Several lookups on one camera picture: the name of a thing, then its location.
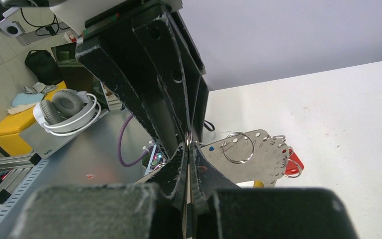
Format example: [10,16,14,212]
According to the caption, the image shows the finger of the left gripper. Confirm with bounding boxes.
[76,33,188,157]
[134,11,208,141]

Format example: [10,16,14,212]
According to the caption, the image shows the black power cable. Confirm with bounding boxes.
[20,8,62,37]

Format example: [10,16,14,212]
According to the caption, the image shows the left circuit board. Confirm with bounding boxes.
[141,145,167,176]

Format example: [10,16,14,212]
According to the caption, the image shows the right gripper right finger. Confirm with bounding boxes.
[189,143,358,239]

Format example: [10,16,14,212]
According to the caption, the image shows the white grey headphones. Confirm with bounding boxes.
[34,89,103,131]

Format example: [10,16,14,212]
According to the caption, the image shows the black bag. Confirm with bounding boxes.
[24,50,63,85]

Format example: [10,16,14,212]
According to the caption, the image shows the light blue cloth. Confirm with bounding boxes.
[11,93,45,107]

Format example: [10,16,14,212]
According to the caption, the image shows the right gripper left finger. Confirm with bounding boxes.
[9,143,187,239]

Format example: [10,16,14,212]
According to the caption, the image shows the grey metal box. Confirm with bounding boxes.
[20,104,108,158]

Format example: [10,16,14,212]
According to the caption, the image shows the yellow key tag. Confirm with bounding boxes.
[253,180,264,188]

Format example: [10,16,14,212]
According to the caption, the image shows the grey crumpled cloth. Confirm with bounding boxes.
[24,82,57,95]

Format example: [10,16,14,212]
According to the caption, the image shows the red key tag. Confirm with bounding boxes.
[284,147,304,178]

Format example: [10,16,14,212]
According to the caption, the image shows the left white cable duct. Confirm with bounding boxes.
[0,159,49,224]

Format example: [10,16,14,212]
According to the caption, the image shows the yellow box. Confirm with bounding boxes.
[0,81,66,156]

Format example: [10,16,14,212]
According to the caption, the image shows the aluminium frame rail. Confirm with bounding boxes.
[0,154,33,171]

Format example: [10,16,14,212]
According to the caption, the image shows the metal crescent keyring plate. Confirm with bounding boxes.
[135,129,303,189]

